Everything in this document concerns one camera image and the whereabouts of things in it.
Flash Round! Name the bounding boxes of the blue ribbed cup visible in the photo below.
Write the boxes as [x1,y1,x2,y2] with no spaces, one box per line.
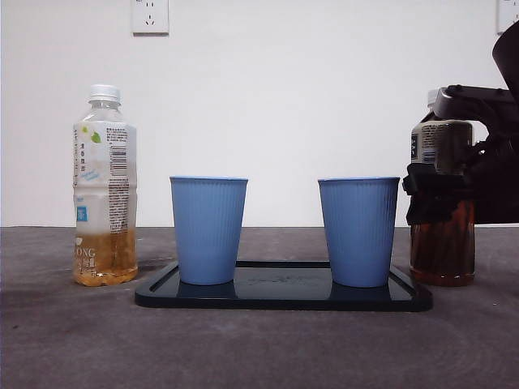
[169,175,250,286]
[317,175,401,289]

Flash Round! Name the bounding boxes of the dark tea bottle beige label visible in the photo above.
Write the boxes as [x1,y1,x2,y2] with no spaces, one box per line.
[407,88,476,288]

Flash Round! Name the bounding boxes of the white wall socket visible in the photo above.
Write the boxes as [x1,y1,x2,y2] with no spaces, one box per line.
[131,0,170,36]
[496,0,519,35]

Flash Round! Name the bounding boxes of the dark blue rectangular tray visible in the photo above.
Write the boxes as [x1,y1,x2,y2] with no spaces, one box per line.
[134,260,434,313]

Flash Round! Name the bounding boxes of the pale tea bottle white label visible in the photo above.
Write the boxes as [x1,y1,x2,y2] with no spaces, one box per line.
[72,84,139,287]

